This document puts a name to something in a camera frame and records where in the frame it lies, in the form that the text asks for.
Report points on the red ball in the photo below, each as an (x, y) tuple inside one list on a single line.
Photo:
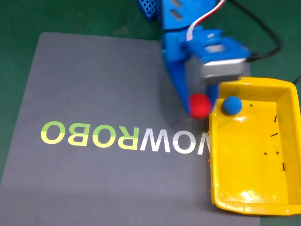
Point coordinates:
[(200, 106)]

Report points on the blue ball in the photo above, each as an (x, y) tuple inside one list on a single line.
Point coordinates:
[(232, 105)]

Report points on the yellow plastic bin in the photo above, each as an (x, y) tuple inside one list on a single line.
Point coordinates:
[(247, 150)]

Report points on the grey mat with NOWROBO print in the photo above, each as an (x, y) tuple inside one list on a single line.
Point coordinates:
[(94, 94)]

